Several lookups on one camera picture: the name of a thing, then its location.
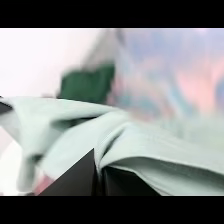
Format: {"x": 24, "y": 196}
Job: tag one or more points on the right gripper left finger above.
{"x": 77, "y": 179}

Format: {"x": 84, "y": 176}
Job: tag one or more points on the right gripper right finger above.
{"x": 123, "y": 183}

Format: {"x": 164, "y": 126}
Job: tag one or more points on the pale green garment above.
{"x": 140, "y": 146}

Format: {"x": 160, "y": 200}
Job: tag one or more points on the dark green garment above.
{"x": 87, "y": 84}

